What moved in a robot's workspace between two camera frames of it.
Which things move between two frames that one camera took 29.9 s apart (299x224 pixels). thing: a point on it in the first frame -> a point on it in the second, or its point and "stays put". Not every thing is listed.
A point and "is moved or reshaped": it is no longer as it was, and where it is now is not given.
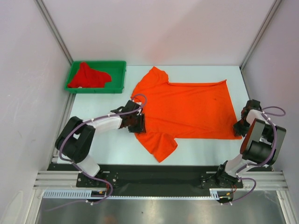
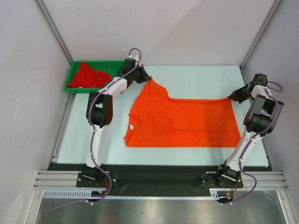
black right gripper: x=238 y=130 -> x=236 y=95
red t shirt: x=87 y=77 stays put
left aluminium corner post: x=43 y=9 stays put
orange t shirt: x=174 y=110 is moved or reshaped
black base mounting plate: x=154 y=177 stays put
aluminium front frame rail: x=264 y=180 stays put
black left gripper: x=140 y=128 -> x=145 y=77
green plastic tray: x=117 y=70 stays put
